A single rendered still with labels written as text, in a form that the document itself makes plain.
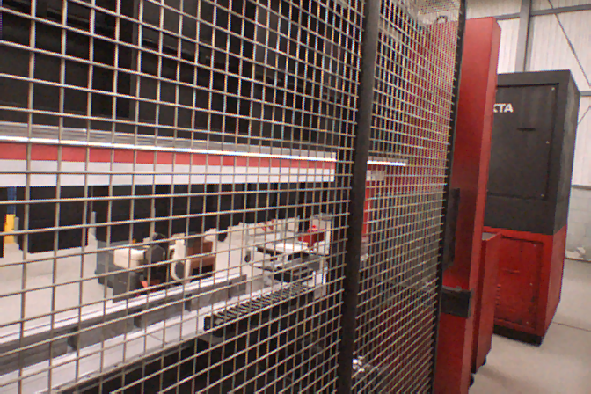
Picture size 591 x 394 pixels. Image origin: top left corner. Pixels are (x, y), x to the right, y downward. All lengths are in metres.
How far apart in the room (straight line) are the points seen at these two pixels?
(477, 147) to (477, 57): 0.50
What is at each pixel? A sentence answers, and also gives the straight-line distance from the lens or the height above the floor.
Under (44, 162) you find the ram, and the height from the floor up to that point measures 1.40.
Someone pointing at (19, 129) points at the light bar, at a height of 1.47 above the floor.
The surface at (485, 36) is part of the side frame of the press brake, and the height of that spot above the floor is 2.19.
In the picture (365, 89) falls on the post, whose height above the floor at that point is 1.59.
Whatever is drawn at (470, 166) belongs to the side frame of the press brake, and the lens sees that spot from 2.67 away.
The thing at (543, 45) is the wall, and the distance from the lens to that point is 9.30.
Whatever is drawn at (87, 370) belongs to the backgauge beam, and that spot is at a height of 0.98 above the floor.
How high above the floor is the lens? 1.45
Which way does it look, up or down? 3 degrees down
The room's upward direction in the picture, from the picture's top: 4 degrees clockwise
